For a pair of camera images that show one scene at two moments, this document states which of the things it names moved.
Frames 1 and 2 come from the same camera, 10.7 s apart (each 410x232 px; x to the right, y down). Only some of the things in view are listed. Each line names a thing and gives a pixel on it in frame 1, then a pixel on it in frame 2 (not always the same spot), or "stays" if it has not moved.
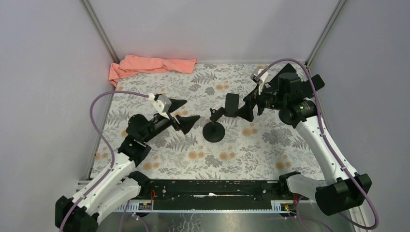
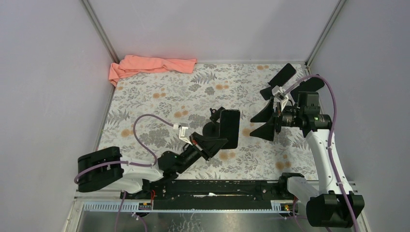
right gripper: [246, 111] -> [267, 131]
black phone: [231, 104] -> [229, 127]
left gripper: [172, 118] -> [203, 151]
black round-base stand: [214, 131] stays
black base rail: [211, 194] stays
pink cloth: [132, 64] stays
